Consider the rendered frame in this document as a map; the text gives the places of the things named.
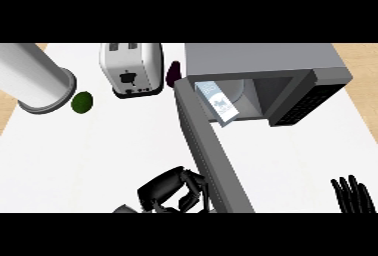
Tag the white milk carton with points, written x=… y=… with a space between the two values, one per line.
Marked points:
x=219 y=101

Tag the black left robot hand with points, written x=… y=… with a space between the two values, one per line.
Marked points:
x=165 y=188

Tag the silver toaster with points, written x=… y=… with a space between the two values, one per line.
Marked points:
x=134 y=68

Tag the green avocado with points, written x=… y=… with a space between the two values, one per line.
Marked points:
x=82 y=102

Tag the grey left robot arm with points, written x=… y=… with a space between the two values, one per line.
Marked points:
x=125 y=209

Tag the grey microwave door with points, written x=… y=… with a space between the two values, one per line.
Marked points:
x=209 y=150

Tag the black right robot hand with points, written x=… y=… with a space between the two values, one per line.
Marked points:
x=352 y=196

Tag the grey microwave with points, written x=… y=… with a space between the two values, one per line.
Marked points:
x=276 y=71

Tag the dark purple eggplant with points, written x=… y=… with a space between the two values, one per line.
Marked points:
x=174 y=74

